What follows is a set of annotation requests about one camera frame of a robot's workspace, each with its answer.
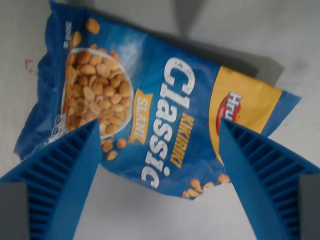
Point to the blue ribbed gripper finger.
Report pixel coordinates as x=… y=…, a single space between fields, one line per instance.
x=252 y=172
x=67 y=175

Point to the blue peanut snack bag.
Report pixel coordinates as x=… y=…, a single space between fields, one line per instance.
x=155 y=100

